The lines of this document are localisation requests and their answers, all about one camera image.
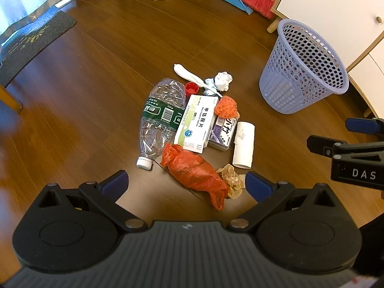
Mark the clear plastic water bottle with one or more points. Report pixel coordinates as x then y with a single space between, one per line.
159 111

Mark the white green medicine box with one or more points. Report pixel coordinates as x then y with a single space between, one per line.
195 123

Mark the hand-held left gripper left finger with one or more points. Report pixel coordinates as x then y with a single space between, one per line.
115 183

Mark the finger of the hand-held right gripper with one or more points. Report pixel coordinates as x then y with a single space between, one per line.
318 145
358 125

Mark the crumpled brown paper wrapper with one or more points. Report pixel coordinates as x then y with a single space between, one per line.
232 180

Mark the crumpled blue white mask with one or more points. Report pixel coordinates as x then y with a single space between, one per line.
210 84

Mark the orange mesh scrubber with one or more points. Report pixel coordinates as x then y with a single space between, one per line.
226 106

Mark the wooden furniture leg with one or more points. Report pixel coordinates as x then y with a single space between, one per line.
10 99

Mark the white wooden cabinet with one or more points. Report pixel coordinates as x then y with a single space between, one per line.
330 3

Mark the purple plastic waste basket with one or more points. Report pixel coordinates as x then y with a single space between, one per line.
276 96

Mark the dark grey door mat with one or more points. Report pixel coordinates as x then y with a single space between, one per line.
33 42

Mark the red bottle cap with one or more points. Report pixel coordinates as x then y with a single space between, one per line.
191 88

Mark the white toothbrush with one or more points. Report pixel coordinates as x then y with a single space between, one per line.
186 72

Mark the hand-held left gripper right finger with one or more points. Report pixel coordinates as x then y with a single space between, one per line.
257 186

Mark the white paper roll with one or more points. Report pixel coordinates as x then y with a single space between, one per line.
243 147

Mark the clear plastic labelled box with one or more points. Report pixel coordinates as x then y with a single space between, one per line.
223 132

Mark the orange plastic bag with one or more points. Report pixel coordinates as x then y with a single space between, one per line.
192 171

